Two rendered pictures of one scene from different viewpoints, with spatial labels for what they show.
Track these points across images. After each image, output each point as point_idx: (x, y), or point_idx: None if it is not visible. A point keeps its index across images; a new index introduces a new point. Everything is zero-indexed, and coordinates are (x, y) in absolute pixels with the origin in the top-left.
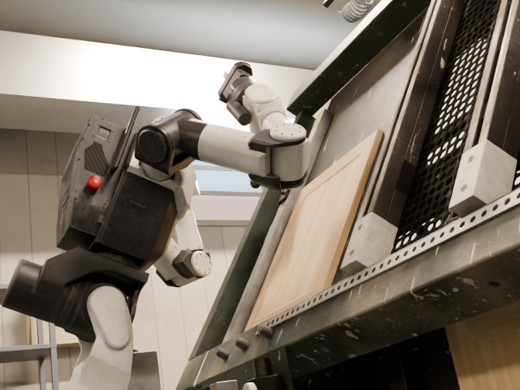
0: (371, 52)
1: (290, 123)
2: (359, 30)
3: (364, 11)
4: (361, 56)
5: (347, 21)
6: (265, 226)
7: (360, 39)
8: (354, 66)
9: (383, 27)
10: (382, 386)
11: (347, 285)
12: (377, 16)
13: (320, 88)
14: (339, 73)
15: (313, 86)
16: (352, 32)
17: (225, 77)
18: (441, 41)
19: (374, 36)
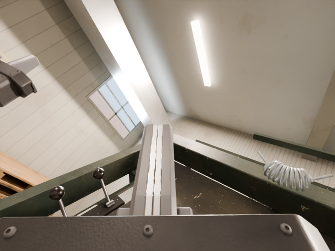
0: (229, 183)
1: None
2: (241, 167)
3: (292, 188)
4: (220, 176)
5: (265, 172)
6: (41, 204)
7: (237, 173)
8: (208, 172)
9: (262, 190)
10: None
11: None
12: (271, 184)
13: (176, 151)
14: (196, 162)
15: (174, 146)
16: (230, 155)
17: (146, 163)
18: None
19: (247, 184)
